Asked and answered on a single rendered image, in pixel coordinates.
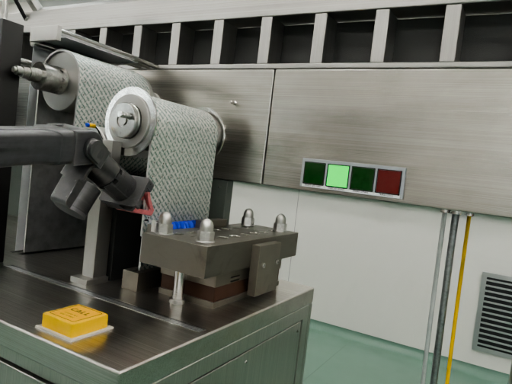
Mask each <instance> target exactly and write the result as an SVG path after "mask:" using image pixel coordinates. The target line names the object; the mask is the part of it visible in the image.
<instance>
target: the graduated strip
mask: <svg viewBox="0 0 512 384"><path fill-rule="evenodd" d="M4 267H8V268H11V269H12V270H16V271H19V272H21V273H24V274H28V275H31V276H33V277H37V278H40V279H42V280H45V281H48V282H51V283H54V284H57V285H60V286H64V287H66V288H69V289H71V290H75V291H78V292H80V293H84V294H86V295H89V296H93V297H95V298H98V299H102V300H104V301H107V302H111V303H113V304H115V305H118V306H122V307H124V308H127V309H131V310H133V311H136V312H140V313H142V314H144V315H148V316H151V317H153V318H157V319H160V320H162V321H165V322H169V323H172V324H174V325H177V326H180V327H182V328H186V329H189V330H191V331H195V332H198V333H200V332H202V331H205V330H206V329H205V328H201V327H198V326H196V325H192V324H189V323H186V322H183V321H180V320H177V319H175V318H171V317H168V316H166V315H162V314H159V313H157V312H153V311H150V310H148V309H144V308H141V307H138V306H135V305H132V304H129V303H126V302H122V301H120V300H117V299H113V298H110V297H108V296H104V295H101V294H99V293H95V292H92V291H90V290H86V289H83V288H81V287H78V286H74V285H72V284H69V283H65V282H62V281H60V280H56V279H53V278H51V277H47V276H44V275H42V274H38V273H35V272H33V271H30V270H26V269H24V268H21V267H17V266H14V265H8V266H4Z"/></svg>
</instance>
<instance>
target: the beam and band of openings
mask: <svg viewBox="0 0 512 384"><path fill-rule="evenodd" d="M25 14H26V16H27V18H28V19H27V21H24V19H23V18H22V16H21V13H12V14H8V20H10V21H13V22H15V23H18V24H22V25H24V34H23V43H22V52H21V58H22V59H27V60H30V61H32V55H33V47H32V46H31V45H30V29H31V27H39V26H49V25H60V26H62V29H63V30H67V31H70V32H72V33H74V34H78V35H80V36H83V37H86V38H88V39H91V40H94V41H97V42H99V43H102V44H105V45H107V46H111V47H113V48H115V49H118V50H121V51H124V52H126V53H129V54H132V55H134V56H138V57H140V58H142V59H146V60H148V61H150V62H153V63H156V64H158V69H154V68H152V67H149V69H147V68H144V67H141V69H137V68H134V67H132V66H128V65H125V64H123V63H111V64H114V65H116V66H120V67H123V68H125V69H129V70H166V69H275V70H276V69H512V0H138V1H130V2H116V3H108V4H100V5H86V6H78V7H71V8H57V9H50V10H42V11H27V12H25Z"/></svg>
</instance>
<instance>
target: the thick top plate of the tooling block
mask: <svg viewBox="0 0 512 384"><path fill-rule="evenodd" d="M273 229H274V228H271V227H266V226H259V225H254V226H242V225H241V223H237V224H228V225H226V227H219V228H213V231H214V232H215V236H214V241H215V243H212V244H207V243H200V242H196V239H197V230H200V228H196V227H195V228H186V229H173V235H158V234H155V233H154V232H143V233H142V244H141V252H140V259H139V262H143V263H146V264H151V265H154V266H156V267H162V268H165V269H168V270H173V271H177V272H179V273H183V274H187V275H191V276H194V277H199V278H202V279H206V278H210V277H214V276H218V275H221V274H227V273H230V272H233V271H237V270H241V269H245V268H248V267H250V265H251V252H252V245H254V244H259V243H264V242H272V241H276V242H281V249H280V259H284V258H289V257H292V256H295V255H296V246H297V240H298V234H299V233H298V232H291V231H286V232H275V231H272V230H273Z"/></svg>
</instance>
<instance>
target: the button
mask: <svg viewBox="0 0 512 384"><path fill-rule="evenodd" d="M107 320H108V314H106V313H103V312H99V311H98V310H95V309H91V308H89V307H87V306H83V305H80V304H78V305H74V306H69V307H65V308H62V309H56V310H53V311H49V312H44V313H43V321H42V326H43V327H44V328H48V329H50V330H52V331H55V332H57V333H60V334H62V335H65V336H66V337H69V338H75V337H78V336H80V335H83V334H87V333H90V332H93V331H97V330H100V329H102V328H106V327H107Z"/></svg>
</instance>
